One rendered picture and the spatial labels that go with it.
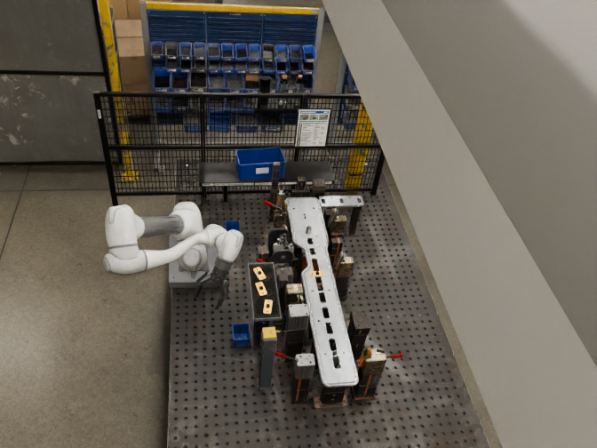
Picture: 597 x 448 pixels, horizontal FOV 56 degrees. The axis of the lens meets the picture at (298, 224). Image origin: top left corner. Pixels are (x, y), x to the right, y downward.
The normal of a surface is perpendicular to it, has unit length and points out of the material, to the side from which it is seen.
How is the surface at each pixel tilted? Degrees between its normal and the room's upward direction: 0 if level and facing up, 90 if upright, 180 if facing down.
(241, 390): 0
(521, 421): 90
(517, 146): 90
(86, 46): 91
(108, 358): 0
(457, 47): 90
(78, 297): 0
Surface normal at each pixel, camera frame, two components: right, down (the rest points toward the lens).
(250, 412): 0.10, -0.72
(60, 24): 0.14, 0.70
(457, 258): -0.99, 0.03
